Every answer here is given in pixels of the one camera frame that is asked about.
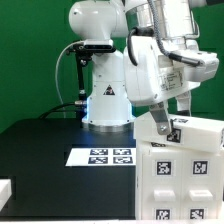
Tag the white sheet with markers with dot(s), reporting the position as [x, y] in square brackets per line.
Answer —
[101, 157]

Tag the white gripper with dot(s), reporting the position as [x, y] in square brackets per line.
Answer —
[154, 79]

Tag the white cabinet body box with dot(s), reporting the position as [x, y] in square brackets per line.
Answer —
[178, 184]

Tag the white cabinet top block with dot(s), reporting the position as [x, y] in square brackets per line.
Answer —
[188, 132]

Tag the black camera on stand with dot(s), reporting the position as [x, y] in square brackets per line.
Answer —
[84, 51]

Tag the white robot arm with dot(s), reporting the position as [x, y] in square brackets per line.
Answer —
[169, 22]

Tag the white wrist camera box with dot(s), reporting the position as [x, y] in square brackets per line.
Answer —
[199, 66]

